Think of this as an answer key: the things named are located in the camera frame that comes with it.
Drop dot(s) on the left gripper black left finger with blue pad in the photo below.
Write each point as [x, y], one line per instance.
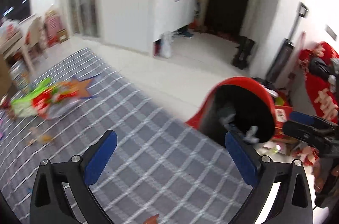
[49, 203]

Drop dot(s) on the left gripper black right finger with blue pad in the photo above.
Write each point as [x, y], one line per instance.
[292, 203]

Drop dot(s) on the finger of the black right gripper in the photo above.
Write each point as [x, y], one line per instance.
[301, 118]

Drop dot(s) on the red trash bin black liner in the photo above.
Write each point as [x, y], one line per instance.
[237, 104]

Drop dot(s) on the red gift box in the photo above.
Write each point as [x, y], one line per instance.
[281, 116]

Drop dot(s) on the black upright vacuum cleaner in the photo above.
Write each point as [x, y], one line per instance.
[286, 48]

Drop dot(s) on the black boots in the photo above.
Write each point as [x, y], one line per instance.
[240, 60]

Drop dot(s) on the red green snack wrapper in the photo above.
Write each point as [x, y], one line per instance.
[56, 100]

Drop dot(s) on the green vegetable bag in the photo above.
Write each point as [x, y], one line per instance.
[23, 107]

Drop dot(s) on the grey checked tablecloth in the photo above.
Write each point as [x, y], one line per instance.
[160, 166]

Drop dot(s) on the blue white tall can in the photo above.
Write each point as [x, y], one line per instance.
[20, 76]

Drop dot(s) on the white plastic bag on floor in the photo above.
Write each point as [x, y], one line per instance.
[165, 45]

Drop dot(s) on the wooden dining table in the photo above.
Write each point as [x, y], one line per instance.
[24, 38]

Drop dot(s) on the white shoe cabinet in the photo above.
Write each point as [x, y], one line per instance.
[169, 16]

